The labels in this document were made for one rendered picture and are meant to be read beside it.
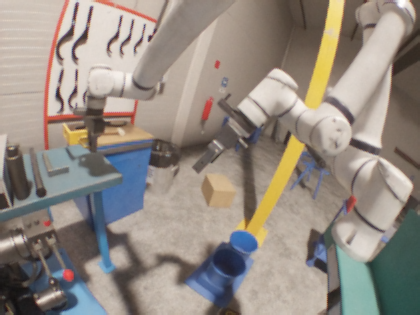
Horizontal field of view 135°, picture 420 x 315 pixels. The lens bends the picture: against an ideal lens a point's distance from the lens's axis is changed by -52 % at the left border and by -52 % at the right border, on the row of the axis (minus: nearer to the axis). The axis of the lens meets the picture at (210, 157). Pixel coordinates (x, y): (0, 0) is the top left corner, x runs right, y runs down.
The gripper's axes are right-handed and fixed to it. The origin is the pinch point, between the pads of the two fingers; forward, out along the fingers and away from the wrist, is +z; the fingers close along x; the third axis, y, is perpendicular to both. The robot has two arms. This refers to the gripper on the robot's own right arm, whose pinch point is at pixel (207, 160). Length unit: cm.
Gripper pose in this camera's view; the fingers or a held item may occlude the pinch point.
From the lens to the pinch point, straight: 53.5
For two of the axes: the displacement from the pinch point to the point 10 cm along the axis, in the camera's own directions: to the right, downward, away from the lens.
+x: 2.8, -1.7, 9.5
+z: -6.5, 6.9, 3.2
